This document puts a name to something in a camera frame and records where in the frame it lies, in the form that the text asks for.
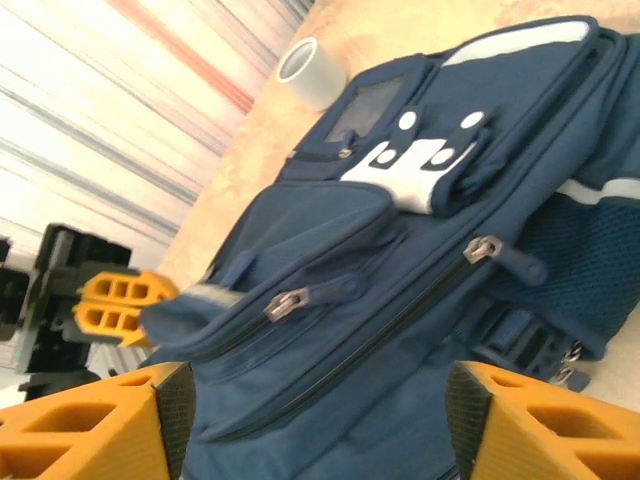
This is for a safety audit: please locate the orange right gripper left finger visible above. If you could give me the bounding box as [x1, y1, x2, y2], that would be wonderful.
[0, 360, 197, 480]

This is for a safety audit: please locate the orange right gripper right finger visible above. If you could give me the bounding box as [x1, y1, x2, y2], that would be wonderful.
[443, 360, 640, 480]

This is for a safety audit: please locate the navy blue backpack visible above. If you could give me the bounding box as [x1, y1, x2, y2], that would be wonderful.
[139, 14, 640, 480]

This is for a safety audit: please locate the grey plastic cup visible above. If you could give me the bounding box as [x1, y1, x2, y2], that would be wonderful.
[275, 36, 349, 114]

